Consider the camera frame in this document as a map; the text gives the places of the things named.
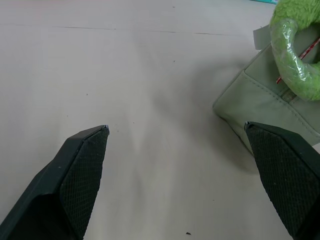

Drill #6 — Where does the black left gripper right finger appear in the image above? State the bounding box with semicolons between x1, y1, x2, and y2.
244;121;320;240

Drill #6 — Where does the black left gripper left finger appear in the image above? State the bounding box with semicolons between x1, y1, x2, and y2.
0;124;111;240

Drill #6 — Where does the grey-green fabric bag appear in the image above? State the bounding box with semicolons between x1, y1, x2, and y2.
212;24;320;156

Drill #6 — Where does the green plush ring handle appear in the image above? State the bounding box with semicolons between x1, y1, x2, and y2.
268;0;320;102

